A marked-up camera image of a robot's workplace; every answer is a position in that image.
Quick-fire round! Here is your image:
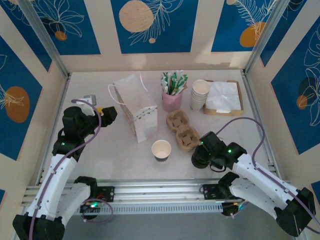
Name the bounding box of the white paper gift bag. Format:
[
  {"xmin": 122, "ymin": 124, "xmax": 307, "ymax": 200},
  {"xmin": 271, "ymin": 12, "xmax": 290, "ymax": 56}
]
[{"xmin": 107, "ymin": 72, "xmax": 158, "ymax": 144}]

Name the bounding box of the white paper napkin stack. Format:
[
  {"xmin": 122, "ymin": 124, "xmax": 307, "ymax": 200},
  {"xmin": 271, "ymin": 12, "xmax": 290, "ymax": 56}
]
[{"xmin": 205, "ymin": 81, "xmax": 243, "ymax": 112}]

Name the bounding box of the paper coffee cup dark sleeve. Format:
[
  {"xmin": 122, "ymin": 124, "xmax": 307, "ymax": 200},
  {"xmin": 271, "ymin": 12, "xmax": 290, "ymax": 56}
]
[{"xmin": 151, "ymin": 139, "xmax": 172, "ymax": 163}]

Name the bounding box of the brown cardboard napkin tray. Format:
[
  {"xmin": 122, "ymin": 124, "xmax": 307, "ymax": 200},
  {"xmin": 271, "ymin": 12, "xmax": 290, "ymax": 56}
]
[{"xmin": 202, "ymin": 79, "xmax": 245, "ymax": 116}]

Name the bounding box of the brown cardboard cup carrier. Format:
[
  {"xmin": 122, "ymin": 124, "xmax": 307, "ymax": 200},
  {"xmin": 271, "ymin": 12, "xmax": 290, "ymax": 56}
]
[{"xmin": 166, "ymin": 109, "xmax": 201, "ymax": 153}]

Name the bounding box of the white paper cup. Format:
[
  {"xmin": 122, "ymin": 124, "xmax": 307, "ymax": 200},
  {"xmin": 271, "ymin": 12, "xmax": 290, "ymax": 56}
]
[
  {"xmin": 190, "ymin": 97, "xmax": 209, "ymax": 106},
  {"xmin": 191, "ymin": 91, "xmax": 210, "ymax": 100},
  {"xmin": 191, "ymin": 79, "xmax": 211, "ymax": 97},
  {"xmin": 191, "ymin": 94, "xmax": 210, "ymax": 103},
  {"xmin": 189, "ymin": 100, "xmax": 208, "ymax": 112}
]

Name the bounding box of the black control board green light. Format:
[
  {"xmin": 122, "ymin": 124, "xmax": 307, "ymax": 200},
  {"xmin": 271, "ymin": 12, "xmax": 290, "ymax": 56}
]
[
  {"xmin": 79, "ymin": 199, "xmax": 105, "ymax": 214},
  {"xmin": 221, "ymin": 201, "xmax": 246, "ymax": 219}
]

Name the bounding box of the pink straw holder cup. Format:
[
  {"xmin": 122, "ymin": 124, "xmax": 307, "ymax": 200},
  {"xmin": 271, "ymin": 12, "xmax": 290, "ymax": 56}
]
[{"xmin": 161, "ymin": 88, "xmax": 183, "ymax": 113}]

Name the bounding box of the green white wrapped straw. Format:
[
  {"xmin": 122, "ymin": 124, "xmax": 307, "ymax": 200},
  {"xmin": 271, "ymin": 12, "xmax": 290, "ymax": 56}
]
[
  {"xmin": 176, "ymin": 73, "xmax": 189, "ymax": 96},
  {"xmin": 174, "ymin": 70, "xmax": 185, "ymax": 96},
  {"xmin": 168, "ymin": 71, "xmax": 177, "ymax": 95},
  {"xmin": 159, "ymin": 72, "xmax": 172, "ymax": 95}
]

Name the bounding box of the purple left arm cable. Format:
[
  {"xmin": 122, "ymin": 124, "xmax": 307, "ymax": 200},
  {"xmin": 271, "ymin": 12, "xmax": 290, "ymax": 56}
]
[{"xmin": 28, "ymin": 99, "xmax": 103, "ymax": 240}]

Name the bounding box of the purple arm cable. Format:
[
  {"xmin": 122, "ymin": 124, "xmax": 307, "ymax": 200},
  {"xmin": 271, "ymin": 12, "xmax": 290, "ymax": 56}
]
[
  {"xmin": 28, "ymin": 99, "xmax": 103, "ymax": 240},
  {"xmin": 216, "ymin": 117, "xmax": 320, "ymax": 235}
]

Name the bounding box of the aluminium table side rail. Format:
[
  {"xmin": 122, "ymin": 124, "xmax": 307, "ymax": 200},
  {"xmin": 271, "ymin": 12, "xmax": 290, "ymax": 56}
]
[
  {"xmin": 36, "ymin": 72, "xmax": 72, "ymax": 186},
  {"xmin": 241, "ymin": 71, "xmax": 282, "ymax": 180}
]

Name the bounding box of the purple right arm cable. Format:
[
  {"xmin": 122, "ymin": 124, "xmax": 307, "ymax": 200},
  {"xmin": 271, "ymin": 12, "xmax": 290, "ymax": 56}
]
[{"xmin": 216, "ymin": 117, "xmax": 320, "ymax": 235}]

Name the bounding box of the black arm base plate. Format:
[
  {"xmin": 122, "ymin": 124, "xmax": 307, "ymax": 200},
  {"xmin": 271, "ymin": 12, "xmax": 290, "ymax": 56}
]
[
  {"xmin": 96, "ymin": 186, "xmax": 116, "ymax": 202},
  {"xmin": 201, "ymin": 183, "xmax": 221, "ymax": 201}
]

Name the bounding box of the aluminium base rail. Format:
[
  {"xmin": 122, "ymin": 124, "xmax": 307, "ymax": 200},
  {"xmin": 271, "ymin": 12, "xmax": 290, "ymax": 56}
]
[{"xmin": 21, "ymin": 178, "xmax": 293, "ymax": 208}]

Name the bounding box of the grey slotted cable duct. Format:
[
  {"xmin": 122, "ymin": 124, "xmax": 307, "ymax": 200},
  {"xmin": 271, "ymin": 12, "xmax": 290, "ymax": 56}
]
[{"xmin": 37, "ymin": 203, "xmax": 223, "ymax": 216}]

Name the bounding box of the aluminium frame post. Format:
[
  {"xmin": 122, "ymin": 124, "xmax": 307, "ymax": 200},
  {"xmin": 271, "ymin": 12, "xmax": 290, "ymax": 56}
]
[
  {"xmin": 17, "ymin": 0, "xmax": 71, "ymax": 80},
  {"xmin": 243, "ymin": 0, "xmax": 288, "ymax": 76}
]

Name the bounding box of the short purple cable loop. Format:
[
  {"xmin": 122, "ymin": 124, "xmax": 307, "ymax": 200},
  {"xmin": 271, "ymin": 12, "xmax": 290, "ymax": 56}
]
[{"xmin": 81, "ymin": 198, "xmax": 114, "ymax": 222}]

